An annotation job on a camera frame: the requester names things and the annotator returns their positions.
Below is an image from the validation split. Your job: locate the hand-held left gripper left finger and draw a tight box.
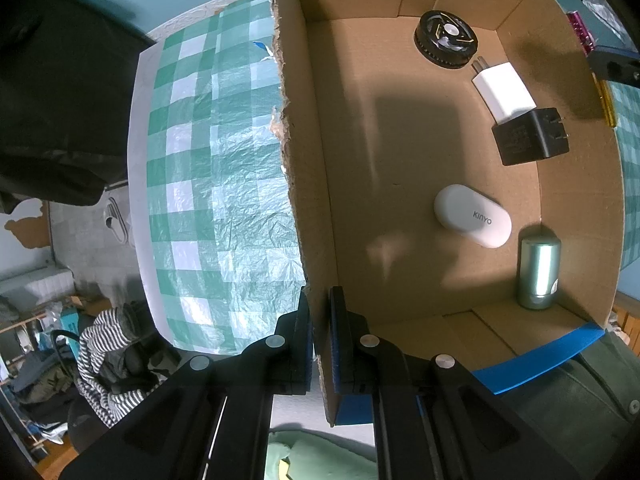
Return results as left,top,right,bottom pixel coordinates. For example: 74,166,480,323
59,285,315,480

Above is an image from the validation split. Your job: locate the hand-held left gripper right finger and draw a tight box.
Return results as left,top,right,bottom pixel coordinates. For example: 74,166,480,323
327,285,583,480

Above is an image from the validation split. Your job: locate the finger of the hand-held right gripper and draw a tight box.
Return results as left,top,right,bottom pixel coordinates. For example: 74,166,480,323
587,45,640,87

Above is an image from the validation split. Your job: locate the black power adapter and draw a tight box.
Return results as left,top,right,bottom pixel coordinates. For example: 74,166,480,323
491,107,571,167

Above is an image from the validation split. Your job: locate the white wall charger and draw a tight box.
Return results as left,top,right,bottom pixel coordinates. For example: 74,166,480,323
470,56,537,126

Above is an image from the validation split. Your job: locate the brown cardboard box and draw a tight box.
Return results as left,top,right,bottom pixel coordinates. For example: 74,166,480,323
270,0,626,427

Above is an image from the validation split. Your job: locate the white earbud case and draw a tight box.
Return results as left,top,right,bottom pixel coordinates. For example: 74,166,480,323
433,185,512,250

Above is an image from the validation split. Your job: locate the green metallic cylinder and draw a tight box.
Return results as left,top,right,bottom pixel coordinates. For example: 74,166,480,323
516,234,563,310

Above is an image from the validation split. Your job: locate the yellow stick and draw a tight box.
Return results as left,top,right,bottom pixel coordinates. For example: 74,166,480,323
592,72,619,129

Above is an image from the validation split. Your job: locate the pink ridged item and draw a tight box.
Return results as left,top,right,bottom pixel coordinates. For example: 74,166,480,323
567,11,596,54

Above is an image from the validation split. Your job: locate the light green cloth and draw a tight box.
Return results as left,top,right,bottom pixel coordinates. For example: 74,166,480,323
267,430,378,480

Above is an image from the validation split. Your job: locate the green checkered tablecloth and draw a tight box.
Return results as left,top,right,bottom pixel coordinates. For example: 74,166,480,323
127,0,640,356

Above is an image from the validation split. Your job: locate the striped cloth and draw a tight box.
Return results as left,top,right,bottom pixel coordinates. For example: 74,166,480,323
75,307,167,429

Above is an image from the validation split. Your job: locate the white slipper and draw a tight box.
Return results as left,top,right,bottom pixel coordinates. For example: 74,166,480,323
103,197,132,246

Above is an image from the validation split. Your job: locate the black chair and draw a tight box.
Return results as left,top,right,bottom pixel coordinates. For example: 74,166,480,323
52,327,176,456

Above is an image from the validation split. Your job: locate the dark green garment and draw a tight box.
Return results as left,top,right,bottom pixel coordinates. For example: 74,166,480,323
505,335,637,480

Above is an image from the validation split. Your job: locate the white storage box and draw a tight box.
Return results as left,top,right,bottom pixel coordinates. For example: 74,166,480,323
0,267,76,311

